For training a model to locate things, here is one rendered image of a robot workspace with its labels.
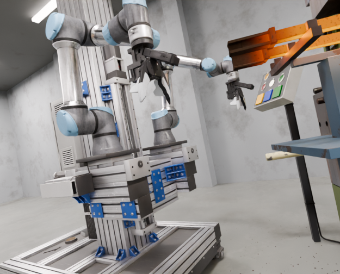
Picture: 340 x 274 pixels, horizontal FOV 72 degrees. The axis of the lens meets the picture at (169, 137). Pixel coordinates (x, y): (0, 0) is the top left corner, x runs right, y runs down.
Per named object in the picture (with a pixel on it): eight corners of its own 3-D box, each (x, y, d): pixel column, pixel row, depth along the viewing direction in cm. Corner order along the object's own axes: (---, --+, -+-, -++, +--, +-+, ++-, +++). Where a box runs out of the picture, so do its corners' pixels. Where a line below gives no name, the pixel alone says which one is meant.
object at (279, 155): (267, 162, 141) (265, 153, 142) (266, 161, 146) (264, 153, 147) (351, 149, 130) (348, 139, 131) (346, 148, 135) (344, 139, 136)
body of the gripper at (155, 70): (144, 86, 81) (138, 52, 81) (165, 79, 76) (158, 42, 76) (129, 83, 74) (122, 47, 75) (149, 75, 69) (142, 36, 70)
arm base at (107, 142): (86, 157, 115) (82, 137, 115) (109, 153, 127) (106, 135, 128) (106, 153, 106) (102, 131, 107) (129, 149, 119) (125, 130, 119)
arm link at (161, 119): (150, 131, 156) (146, 111, 156) (159, 131, 168) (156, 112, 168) (166, 128, 150) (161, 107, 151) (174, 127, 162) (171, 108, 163)
